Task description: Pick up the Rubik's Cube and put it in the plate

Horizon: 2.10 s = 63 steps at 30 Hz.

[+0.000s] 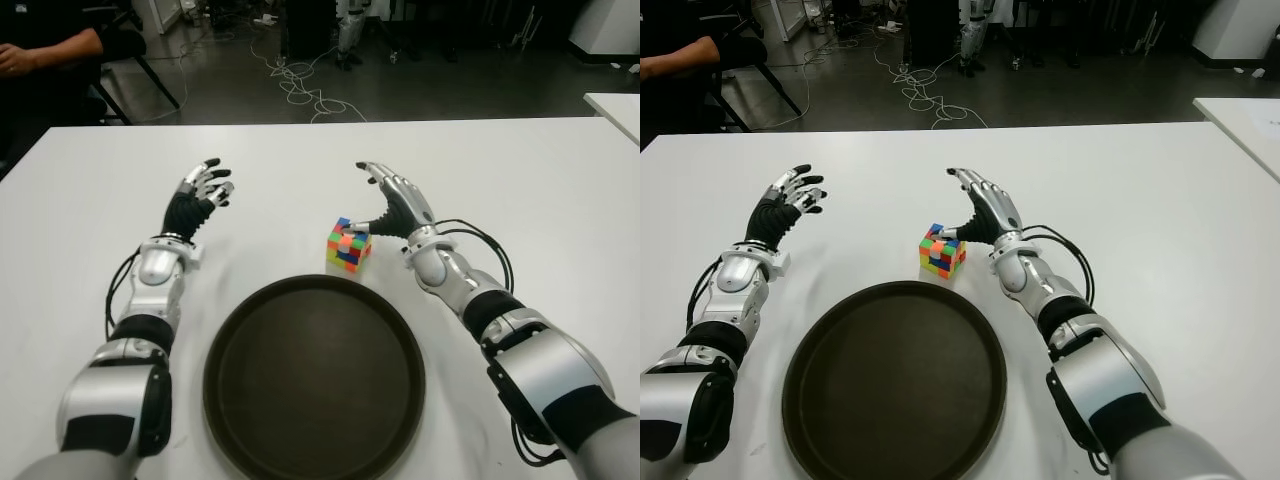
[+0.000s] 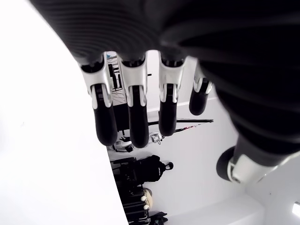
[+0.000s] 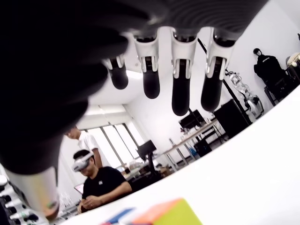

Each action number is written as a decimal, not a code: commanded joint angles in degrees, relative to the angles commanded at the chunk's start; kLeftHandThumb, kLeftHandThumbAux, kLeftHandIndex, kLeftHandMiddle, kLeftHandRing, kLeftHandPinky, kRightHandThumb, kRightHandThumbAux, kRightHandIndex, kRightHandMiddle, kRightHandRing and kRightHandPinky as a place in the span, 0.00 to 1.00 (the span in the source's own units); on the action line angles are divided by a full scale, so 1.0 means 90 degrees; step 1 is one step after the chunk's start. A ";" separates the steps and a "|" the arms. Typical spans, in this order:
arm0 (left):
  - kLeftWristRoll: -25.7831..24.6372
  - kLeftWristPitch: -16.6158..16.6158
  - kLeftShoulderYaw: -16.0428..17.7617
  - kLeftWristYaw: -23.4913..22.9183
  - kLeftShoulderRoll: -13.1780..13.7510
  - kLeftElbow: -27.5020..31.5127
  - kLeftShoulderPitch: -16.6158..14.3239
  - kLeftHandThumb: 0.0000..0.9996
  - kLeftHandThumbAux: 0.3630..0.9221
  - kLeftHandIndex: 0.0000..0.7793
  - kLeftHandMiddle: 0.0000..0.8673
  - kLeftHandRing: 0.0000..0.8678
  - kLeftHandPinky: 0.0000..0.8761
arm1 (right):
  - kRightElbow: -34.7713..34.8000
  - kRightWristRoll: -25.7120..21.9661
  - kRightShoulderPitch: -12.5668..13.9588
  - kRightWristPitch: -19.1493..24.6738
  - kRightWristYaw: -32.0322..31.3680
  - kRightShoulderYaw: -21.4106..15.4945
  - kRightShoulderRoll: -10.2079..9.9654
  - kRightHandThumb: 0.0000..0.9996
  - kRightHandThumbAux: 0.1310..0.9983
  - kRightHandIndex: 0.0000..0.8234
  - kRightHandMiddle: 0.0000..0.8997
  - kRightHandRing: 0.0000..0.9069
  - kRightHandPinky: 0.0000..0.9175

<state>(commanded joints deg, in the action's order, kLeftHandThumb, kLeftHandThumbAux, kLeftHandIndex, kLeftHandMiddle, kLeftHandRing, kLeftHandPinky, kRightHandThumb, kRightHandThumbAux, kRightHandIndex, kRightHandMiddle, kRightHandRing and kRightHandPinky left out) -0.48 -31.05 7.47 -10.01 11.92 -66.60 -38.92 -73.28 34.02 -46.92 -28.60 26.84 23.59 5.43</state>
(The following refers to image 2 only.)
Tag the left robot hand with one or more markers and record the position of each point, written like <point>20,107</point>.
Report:
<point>211,35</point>

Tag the black gantry pole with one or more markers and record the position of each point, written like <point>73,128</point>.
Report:
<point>201,121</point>

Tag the red striped thin rod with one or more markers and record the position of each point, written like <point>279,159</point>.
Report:
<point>187,128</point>

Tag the white glass display cabinet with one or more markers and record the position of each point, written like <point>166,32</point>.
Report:
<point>117,93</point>

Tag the silver humanoid robot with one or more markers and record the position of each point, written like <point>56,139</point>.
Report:
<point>155,138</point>

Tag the black cabinet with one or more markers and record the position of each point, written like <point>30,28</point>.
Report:
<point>120,117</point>

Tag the black backpack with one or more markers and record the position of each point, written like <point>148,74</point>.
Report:
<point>150,171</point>

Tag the beige plush object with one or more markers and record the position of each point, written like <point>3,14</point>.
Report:
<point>148,197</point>

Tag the rectangular ceiling light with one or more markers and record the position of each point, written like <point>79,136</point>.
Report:
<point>297,208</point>

